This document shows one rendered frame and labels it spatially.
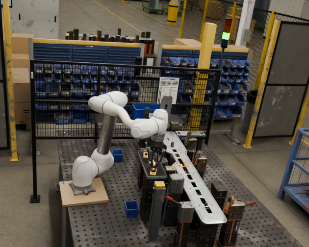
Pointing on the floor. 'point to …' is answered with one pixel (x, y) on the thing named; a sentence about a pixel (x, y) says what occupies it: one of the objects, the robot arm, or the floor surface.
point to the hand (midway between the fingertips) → (154, 166)
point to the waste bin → (251, 95)
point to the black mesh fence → (105, 93)
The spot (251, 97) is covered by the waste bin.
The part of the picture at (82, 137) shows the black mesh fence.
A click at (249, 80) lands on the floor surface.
